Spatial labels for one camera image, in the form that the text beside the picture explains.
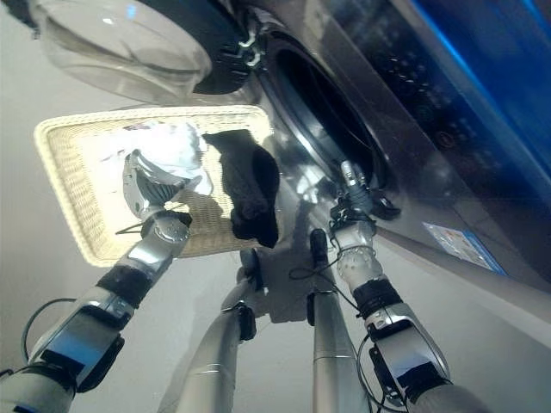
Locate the blue and white energy sticker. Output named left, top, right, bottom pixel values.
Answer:
left=421, top=220, right=508, bottom=275

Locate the dark washing machine control panel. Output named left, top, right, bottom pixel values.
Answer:
left=322, top=0, right=551, bottom=207

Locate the robot leg silver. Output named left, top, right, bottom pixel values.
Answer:
left=305, top=228, right=369, bottom=413
left=158, top=248, right=269, bottom=413

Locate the white cloth garment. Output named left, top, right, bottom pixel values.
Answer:
left=97, top=120, right=215, bottom=198

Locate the robot right leg silver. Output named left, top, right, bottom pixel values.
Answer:
left=305, top=228, right=369, bottom=413

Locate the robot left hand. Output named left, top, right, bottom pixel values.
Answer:
left=121, top=149, right=194, bottom=225

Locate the grey rubber door gasket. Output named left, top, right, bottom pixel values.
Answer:
left=260, top=42, right=391, bottom=197

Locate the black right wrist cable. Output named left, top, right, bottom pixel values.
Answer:
left=288, top=240, right=361, bottom=319

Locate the black cloth garment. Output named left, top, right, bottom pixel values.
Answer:
left=201, top=128, right=282, bottom=250

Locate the round glass washing machine door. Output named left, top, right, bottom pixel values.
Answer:
left=30, top=0, right=269, bottom=96

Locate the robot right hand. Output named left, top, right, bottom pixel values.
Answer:
left=330, top=159, right=402, bottom=225

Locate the robot left leg silver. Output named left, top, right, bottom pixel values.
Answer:
left=158, top=248, right=269, bottom=413

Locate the silver front-load washing machine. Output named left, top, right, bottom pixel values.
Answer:
left=189, top=0, right=551, bottom=305

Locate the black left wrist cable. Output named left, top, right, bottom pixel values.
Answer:
left=115, top=220, right=148, bottom=236

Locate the white wicker laundry basket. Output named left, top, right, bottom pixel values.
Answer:
left=34, top=104, right=282, bottom=266

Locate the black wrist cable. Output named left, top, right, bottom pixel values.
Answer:
left=115, top=220, right=148, bottom=236
left=288, top=240, right=361, bottom=319

